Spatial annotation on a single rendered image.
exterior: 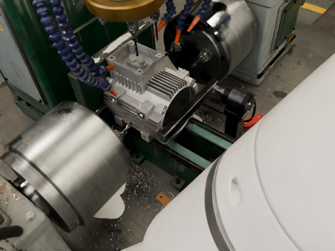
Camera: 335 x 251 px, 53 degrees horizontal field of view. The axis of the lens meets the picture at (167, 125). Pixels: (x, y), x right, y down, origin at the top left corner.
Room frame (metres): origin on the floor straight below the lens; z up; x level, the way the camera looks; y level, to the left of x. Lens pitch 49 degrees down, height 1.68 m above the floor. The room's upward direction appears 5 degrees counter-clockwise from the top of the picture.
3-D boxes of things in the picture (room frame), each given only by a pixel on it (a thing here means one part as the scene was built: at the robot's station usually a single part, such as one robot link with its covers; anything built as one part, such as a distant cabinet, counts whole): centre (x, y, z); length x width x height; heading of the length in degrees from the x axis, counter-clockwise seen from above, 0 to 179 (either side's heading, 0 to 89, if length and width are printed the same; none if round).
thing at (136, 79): (0.71, 0.07, 1.11); 0.12 x 0.11 x 0.07; 49
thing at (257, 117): (0.74, -0.29, 0.81); 0.09 x 0.03 x 0.02; 115
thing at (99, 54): (0.79, 0.16, 0.97); 0.30 x 0.11 x 0.34; 139
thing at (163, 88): (0.69, 0.04, 1.02); 0.20 x 0.19 x 0.19; 49
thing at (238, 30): (0.94, -0.18, 1.04); 0.41 x 0.25 x 0.25; 139
